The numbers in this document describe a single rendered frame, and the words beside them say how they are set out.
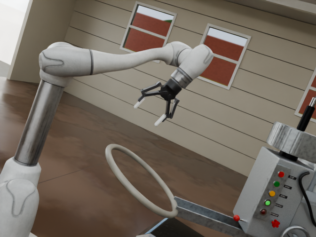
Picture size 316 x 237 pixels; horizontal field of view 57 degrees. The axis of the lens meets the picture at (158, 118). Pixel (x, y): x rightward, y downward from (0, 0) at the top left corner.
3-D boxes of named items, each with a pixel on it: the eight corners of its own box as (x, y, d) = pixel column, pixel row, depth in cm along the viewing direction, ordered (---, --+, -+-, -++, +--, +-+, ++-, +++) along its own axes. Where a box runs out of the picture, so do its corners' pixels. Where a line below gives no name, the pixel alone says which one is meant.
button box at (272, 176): (264, 218, 144) (289, 167, 140) (267, 221, 142) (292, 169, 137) (250, 213, 144) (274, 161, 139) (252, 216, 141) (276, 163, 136)
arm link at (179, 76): (195, 82, 131) (185, 92, 132) (188, 78, 139) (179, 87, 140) (181, 69, 127) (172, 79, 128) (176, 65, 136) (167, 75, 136)
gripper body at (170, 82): (172, 78, 129) (158, 94, 130) (185, 90, 132) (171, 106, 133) (168, 75, 136) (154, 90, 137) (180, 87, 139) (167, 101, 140)
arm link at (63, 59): (91, 45, 107) (85, 44, 119) (38, 43, 100) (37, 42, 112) (91, 81, 111) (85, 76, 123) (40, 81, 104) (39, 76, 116)
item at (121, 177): (171, 190, 177) (174, 187, 176) (180, 238, 128) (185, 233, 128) (110, 137, 169) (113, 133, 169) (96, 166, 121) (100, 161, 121)
